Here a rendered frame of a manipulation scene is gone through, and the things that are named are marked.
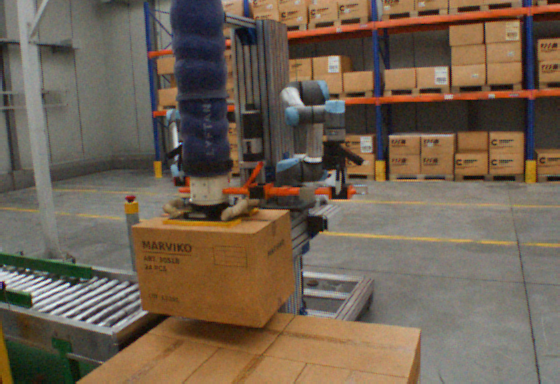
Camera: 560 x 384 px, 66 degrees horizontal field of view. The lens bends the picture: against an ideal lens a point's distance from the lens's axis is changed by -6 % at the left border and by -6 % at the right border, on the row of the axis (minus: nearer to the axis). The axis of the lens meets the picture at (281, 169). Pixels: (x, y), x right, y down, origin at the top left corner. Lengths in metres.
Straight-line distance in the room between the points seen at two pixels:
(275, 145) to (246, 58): 0.51
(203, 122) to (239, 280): 0.66
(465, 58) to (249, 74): 6.54
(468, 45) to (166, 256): 7.51
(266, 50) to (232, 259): 1.22
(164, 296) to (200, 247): 0.32
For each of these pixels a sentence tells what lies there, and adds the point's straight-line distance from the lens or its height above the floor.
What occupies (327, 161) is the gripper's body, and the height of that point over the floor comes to 1.32.
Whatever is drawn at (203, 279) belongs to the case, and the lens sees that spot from 1.97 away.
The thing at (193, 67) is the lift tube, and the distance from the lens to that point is 1.95.
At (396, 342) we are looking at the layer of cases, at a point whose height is 0.54.
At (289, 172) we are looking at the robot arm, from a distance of 2.36.
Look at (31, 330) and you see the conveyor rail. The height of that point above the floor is 0.50.
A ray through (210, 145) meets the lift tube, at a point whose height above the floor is 1.40.
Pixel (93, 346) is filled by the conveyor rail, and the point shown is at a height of 0.51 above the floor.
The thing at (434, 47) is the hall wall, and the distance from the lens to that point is 10.17.
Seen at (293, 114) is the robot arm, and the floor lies 1.51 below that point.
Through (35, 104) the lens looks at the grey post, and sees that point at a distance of 5.43.
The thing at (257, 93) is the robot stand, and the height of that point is 1.63.
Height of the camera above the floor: 1.55
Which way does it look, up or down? 8 degrees down
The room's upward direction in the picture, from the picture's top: 3 degrees counter-clockwise
